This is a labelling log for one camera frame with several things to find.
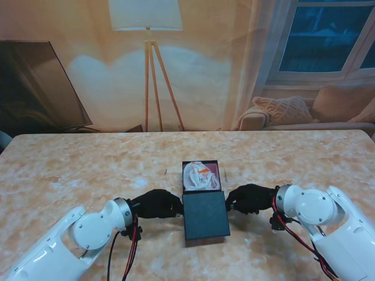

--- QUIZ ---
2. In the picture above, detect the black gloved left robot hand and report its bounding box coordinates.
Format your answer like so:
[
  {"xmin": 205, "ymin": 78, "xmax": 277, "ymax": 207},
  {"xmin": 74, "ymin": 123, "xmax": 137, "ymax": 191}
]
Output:
[{"xmin": 131, "ymin": 189, "xmax": 185, "ymax": 220}]

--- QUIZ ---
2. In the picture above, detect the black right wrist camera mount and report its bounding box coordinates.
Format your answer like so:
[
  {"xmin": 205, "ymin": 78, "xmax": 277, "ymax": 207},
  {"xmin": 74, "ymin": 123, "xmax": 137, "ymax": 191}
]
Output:
[{"xmin": 271, "ymin": 215, "xmax": 287, "ymax": 232}]

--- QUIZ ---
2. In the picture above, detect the beige sofa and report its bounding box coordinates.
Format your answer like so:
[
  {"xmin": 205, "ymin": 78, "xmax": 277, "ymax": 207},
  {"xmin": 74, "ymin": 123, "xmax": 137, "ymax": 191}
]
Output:
[{"xmin": 234, "ymin": 98, "xmax": 375, "ymax": 131}]

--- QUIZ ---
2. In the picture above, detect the tripod floor lamp white shade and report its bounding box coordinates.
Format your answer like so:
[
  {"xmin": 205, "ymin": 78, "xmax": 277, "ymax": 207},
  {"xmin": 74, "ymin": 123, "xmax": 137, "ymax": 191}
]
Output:
[{"xmin": 108, "ymin": 0, "xmax": 186, "ymax": 132}]

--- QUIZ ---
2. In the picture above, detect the black gift box lid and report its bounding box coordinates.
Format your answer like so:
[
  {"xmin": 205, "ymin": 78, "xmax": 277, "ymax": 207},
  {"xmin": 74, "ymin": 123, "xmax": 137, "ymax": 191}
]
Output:
[{"xmin": 182, "ymin": 190, "xmax": 231, "ymax": 241}]

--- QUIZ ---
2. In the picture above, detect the dark grey chair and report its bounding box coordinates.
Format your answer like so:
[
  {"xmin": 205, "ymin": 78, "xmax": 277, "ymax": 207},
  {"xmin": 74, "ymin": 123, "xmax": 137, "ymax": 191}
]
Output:
[{"xmin": 0, "ymin": 129, "xmax": 13, "ymax": 155}]

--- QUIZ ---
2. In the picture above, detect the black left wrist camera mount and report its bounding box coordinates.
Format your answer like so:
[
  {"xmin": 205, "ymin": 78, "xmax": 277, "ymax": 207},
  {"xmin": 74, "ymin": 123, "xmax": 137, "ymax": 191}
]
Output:
[{"xmin": 121, "ymin": 224, "xmax": 143, "ymax": 239}]

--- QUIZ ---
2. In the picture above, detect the cream knitted pillow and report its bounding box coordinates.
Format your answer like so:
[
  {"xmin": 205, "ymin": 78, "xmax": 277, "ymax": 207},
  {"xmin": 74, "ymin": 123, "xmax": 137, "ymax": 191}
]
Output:
[
  {"xmin": 252, "ymin": 95, "xmax": 314, "ymax": 125},
  {"xmin": 347, "ymin": 98, "xmax": 375, "ymax": 124}
]

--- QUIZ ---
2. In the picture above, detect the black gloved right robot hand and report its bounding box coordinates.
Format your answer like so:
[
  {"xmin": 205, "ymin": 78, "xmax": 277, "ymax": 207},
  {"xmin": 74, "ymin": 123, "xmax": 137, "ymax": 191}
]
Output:
[{"xmin": 225, "ymin": 183, "xmax": 278, "ymax": 216}]

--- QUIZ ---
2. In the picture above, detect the red black right arm cable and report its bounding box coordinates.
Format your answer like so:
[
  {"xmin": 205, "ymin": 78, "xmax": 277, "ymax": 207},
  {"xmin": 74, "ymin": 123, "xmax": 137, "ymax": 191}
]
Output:
[{"xmin": 272, "ymin": 196, "xmax": 340, "ymax": 280}]

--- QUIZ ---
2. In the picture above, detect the red black arm cable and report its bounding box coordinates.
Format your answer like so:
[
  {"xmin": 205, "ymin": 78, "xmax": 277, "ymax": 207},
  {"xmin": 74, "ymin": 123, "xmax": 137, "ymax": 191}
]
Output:
[
  {"xmin": 107, "ymin": 213, "xmax": 140, "ymax": 281},
  {"xmin": 272, "ymin": 196, "xmax": 340, "ymax": 280}
]

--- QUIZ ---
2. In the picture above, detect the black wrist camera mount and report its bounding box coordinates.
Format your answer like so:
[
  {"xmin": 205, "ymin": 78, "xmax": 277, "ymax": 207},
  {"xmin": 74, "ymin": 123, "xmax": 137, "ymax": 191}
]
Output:
[
  {"xmin": 121, "ymin": 224, "xmax": 143, "ymax": 239},
  {"xmin": 271, "ymin": 215, "xmax": 287, "ymax": 232}
]

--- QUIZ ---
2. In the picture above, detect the red black left arm cable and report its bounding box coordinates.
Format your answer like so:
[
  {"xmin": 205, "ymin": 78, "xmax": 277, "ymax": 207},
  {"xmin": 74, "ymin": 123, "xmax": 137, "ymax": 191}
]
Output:
[{"xmin": 107, "ymin": 213, "xmax": 140, "ymax": 281}]

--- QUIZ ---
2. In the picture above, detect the white framed window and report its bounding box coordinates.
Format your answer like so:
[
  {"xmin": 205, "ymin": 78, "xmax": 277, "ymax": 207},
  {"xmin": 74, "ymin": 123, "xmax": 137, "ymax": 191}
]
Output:
[{"xmin": 265, "ymin": 0, "xmax": 375, "ymax": 88}]

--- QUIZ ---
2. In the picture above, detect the white plastic bag orange logo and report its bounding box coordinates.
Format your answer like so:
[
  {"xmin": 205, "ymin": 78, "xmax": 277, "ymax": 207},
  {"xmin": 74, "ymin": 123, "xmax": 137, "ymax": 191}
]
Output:
[{"xmin": 183, "ymin": 161, "xmax": 219, "ymax": 191}]

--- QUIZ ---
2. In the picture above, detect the sheer cream curtain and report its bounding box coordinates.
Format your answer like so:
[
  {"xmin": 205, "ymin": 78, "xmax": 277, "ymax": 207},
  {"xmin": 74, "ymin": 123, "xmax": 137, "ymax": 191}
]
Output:
[{"xmin": 225, "ymin": 0, "xmax": 296, "ymax": 131}]

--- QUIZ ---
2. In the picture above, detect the plain beige pillow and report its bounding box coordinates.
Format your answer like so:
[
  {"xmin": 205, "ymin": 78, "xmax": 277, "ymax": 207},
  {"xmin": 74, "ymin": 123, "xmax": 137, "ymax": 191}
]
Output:
[{"xmin": 311, "ymin": 84, "xmax": 375, "ymax": 123}]

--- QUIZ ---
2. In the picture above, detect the black gift box pink inside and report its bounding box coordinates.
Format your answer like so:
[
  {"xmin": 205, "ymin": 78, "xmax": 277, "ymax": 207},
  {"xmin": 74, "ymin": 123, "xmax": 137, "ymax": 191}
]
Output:
[{"xmin": 181, "ymin": 159, "xmax": 221, "ymax": 194}]

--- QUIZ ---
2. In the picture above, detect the dark flat television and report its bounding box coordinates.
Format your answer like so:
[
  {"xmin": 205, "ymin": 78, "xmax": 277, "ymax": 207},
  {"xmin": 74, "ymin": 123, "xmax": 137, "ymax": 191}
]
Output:
[{"xmin": 0, "ymin": 40, "xmax": 94, "ymax": 132}]

